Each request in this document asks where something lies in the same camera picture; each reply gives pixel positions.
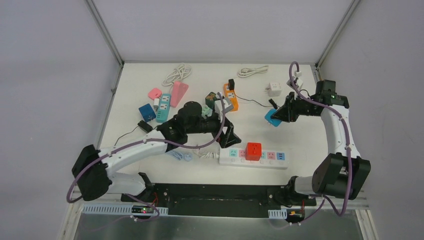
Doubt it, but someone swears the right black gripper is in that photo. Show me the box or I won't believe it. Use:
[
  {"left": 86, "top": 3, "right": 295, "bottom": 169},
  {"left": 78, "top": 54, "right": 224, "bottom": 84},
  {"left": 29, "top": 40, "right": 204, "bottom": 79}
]
[{"left": 271, "top": 92, "right": 319, "bottom": 123}]

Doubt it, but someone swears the blue folding plug adapter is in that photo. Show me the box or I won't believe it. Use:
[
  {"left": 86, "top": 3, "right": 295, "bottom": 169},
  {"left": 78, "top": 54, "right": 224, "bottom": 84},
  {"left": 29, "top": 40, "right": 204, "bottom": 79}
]
[{"left": 264, "top": 108, "right": 282, "bottom": 127}]

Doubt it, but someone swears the white tiger cube adapter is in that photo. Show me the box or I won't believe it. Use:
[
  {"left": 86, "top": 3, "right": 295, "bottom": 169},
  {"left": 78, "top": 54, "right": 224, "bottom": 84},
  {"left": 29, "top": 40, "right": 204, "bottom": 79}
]
[{"left": 265, "top": 82, "right": 282, "bottom": 97}]

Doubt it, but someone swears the red cube socket adapter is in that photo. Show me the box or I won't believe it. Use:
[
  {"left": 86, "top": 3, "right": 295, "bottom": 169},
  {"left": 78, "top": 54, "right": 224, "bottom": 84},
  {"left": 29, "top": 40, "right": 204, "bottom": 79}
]
[{"left": 245, "top": 142, "right": 262, "bottom": 162}]

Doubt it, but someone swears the white multicolour power strip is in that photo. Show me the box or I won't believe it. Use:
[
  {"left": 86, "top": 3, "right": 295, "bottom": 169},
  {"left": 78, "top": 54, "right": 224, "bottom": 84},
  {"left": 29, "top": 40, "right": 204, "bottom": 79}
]
[{"left": 218, "top": 148, "right": 290, "bottom": 170}]

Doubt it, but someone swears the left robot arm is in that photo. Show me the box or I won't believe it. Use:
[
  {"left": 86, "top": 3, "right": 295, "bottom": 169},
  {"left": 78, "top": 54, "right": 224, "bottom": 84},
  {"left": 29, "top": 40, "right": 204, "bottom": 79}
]
[{"left": 66, "top": 100, "right": 242, "bottom": 203}]

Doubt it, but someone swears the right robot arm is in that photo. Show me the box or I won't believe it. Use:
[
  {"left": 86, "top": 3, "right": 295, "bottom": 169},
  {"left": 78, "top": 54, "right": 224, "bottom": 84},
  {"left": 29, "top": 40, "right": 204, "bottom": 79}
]
[{"left": 270, "top": 80, "right": 371, "bottom": 205}]

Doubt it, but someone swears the light green plug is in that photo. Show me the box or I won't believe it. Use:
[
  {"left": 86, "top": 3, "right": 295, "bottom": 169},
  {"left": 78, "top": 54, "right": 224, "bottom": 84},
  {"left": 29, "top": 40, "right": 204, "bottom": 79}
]
[{"left": 201, "top": 105, "right": 213, "bottom": 119}]

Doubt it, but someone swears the black plug adapter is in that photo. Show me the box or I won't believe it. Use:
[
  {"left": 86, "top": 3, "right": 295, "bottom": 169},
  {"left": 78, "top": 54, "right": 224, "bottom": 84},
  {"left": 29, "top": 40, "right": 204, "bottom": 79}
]
[{"left": 228, "top": 78, "right": 235, "bottom": 91}]

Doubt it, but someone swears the small white plug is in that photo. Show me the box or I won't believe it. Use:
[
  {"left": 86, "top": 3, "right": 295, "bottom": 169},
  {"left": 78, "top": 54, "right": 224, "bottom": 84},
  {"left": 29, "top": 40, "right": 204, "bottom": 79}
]
[{"left": 153, "top": 98, "right": 160, "bottom": 111}]

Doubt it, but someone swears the dark green cube adapter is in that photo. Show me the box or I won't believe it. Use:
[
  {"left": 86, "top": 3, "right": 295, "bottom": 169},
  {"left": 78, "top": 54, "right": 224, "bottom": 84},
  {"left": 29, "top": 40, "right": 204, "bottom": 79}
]
[{"left": 205, "top": 92, "right": 218, "bottom": 109}]

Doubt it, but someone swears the orange power strip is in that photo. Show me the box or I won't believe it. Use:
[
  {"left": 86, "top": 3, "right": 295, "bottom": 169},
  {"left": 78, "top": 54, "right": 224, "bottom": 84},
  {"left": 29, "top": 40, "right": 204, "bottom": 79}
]
[{"left": 223, "top": 83, "right": 239, "bottom": 112}]

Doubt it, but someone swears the light blue power strip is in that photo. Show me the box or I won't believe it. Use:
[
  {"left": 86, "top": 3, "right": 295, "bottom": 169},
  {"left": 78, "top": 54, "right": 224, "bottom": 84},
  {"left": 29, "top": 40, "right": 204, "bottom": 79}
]
[{"left": 165, "top": 105, "right": 213, "bottom": 163}]

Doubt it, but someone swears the pink wedge power strip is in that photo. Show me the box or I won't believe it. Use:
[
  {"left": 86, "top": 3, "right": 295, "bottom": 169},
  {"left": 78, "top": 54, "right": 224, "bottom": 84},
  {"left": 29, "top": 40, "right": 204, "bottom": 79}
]
[{"left": 170, "top": 81, "right": 189, "bottom": 108}]

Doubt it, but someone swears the teal power strip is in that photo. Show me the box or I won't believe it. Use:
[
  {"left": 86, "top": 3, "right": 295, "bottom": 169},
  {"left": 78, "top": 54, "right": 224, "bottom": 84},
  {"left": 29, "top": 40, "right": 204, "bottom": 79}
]
[{"left": 155, "top": 93, "right": 171, "bottom": 123}]

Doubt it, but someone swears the dark blue cube adapter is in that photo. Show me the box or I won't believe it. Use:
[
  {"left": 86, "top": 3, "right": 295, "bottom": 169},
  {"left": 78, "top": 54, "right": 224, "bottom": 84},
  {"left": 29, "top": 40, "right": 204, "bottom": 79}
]
[{"left": 138, "top": 103, "right": 157, "bottom": 123}]

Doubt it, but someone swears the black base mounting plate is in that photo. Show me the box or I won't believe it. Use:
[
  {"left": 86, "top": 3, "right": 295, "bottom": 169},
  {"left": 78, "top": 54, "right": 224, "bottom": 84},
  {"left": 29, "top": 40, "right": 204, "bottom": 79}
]
[{"left": 137, "top": 183, "right": 317, "bottom": 218}]

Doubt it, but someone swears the pink square adapter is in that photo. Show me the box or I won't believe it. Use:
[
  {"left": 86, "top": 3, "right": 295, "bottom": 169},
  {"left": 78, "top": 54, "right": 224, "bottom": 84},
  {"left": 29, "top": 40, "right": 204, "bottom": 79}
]
[{"left": 147, "top": 87, "right": 163, "bottom": 100}]

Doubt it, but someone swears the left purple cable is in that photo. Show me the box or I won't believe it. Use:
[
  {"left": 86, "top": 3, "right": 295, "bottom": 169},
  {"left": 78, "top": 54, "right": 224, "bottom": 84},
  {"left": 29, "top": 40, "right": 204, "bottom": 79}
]
[{"left": 66, "top": 92, "right": 227, "bottom": 223}]

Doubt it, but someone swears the black thin cable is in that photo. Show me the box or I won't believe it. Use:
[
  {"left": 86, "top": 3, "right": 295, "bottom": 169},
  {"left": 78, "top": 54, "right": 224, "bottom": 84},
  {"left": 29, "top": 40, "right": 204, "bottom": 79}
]
[{"left": 235, "top": 94, "right": 279, "bottom": 111}]

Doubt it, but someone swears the white usb cable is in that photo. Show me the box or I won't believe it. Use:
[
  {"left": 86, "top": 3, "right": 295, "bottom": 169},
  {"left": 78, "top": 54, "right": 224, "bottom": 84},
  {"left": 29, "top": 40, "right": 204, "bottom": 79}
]
[{"left": 237, "top": 65, "right": 270, "bottom": 79}]

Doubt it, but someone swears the white coiled cable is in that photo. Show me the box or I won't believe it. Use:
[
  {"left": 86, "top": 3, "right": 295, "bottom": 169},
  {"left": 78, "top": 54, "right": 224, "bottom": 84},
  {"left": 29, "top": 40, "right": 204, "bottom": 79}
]
[{"left": 161, "top": 63, "right": 193, "bottom": 88}]

